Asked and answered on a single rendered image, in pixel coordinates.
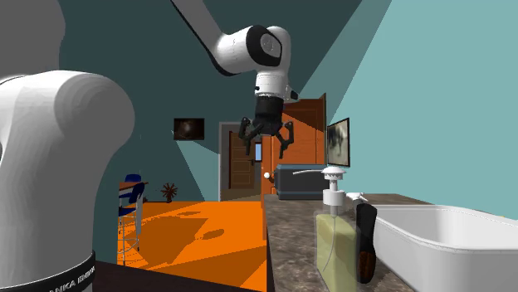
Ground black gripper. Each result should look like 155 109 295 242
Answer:
237 95 296 160

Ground orange open door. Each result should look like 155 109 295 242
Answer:
260 92 329 241

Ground small dark red plant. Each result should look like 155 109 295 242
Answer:
159 182 179 204

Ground black bottle white nozzle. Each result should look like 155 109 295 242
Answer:
345 191 379 285

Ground dark framed wall picture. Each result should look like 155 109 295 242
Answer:
173 117 206 142

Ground clear soap dispenser yellow liquid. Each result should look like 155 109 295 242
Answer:
291 165 362 292

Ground dark grey-blue box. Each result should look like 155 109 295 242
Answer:
273 163 330 202

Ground wooden table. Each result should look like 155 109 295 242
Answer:
118 181 149 192

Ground framed grey wall picture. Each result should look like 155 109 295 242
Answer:
326 117 351 168

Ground brown panelled door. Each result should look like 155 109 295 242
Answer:
228 130 257 190

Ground white sink basin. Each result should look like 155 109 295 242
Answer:
371 203 518 292

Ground dark robot stand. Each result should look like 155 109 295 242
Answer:
91 260 262 292

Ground blue chair metal legs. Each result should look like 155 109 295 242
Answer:
117 173 146 266

